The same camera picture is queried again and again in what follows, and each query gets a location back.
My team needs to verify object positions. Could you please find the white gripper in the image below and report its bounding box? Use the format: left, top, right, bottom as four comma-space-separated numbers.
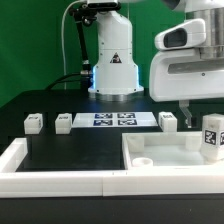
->
149, 49, 224, 128

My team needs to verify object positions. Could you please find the white square tabletop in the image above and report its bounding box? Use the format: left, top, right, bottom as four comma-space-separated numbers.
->
122, 132, 224, 170

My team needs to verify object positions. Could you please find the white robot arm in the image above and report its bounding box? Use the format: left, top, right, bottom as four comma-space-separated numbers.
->
87, 0, 224, 119

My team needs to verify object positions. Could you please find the white sheet with fiducial markers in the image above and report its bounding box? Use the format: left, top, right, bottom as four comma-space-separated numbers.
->
72, 112, 157, 128

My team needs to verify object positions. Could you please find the white U-shaped obstacle fence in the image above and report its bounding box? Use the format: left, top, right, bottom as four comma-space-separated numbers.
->
0, 138, 224, 198

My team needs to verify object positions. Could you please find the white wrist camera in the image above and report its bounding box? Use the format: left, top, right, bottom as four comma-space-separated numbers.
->
154, 18, 206, 51

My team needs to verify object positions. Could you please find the white cable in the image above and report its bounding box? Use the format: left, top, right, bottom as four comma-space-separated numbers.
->
60, 0, 88, 90

